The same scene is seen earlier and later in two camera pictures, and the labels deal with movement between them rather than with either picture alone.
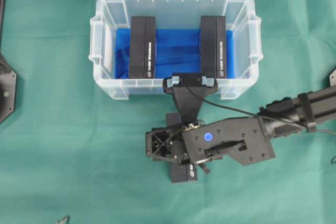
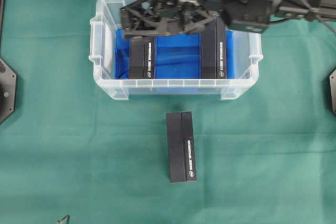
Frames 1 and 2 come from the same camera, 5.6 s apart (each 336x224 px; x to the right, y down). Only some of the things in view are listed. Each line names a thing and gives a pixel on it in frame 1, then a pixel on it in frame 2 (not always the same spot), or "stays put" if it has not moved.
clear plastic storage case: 136,40 stays put
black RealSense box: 142,48 stays put
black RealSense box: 213,48 stays put
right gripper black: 196,144 -> 183,1
